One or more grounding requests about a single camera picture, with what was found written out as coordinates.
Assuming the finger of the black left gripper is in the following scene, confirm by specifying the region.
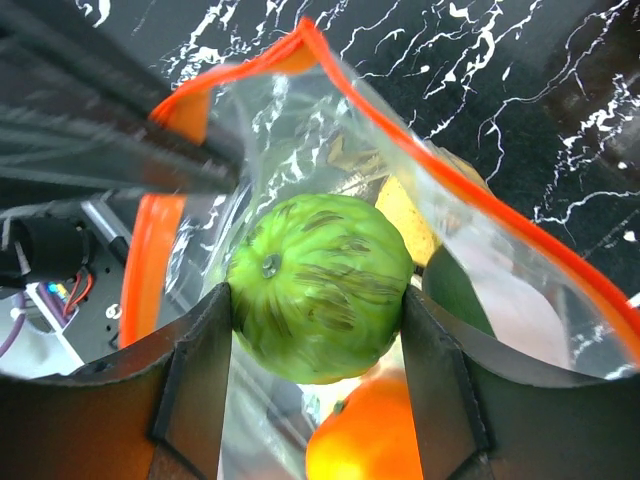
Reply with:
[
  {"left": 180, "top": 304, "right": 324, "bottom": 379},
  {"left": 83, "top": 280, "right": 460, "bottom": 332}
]
[{"left": 1, "top": 1, "right": 244, "bottom": 195}]

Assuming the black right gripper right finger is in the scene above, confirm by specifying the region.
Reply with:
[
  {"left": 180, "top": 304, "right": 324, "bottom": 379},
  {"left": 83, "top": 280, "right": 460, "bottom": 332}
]
[{"left": 401, "top": 287, "right": 639, "bottom": 479}]

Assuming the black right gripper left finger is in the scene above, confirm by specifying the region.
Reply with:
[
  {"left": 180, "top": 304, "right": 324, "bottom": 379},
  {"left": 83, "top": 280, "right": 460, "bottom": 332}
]
[{"left": 1, "top": 283, "right": 231, "bottom": 479}]

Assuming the orange fake orange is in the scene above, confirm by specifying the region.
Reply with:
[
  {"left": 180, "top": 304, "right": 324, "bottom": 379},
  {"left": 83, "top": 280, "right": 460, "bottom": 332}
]
[{"left": 306, "top": 369, "right": 423, "bottom": 480}]

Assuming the green fake pumpkin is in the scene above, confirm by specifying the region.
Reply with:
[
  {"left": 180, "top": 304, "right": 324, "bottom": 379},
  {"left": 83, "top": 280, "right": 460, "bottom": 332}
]
[{"left": 226, "top": 194, "right": 414, "bottom": 384}]

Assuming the clear orange-zip bag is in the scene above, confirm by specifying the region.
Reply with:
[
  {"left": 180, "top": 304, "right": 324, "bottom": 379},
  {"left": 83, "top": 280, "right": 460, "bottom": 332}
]
[{"left": 120, "top": 20, "right": 639, "bottom": 479}]

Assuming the dark green fake avocado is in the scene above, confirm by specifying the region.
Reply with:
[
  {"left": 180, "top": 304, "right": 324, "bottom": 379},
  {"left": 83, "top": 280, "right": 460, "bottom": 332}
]
[{"left": 422, "top": 246, "right": 496, "bottom": 337}]

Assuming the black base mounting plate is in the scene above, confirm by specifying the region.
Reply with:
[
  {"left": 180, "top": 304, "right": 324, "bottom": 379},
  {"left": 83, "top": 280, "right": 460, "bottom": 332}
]
[{"left": 29, "top": 194, "right": 201, "bottom": 371}]

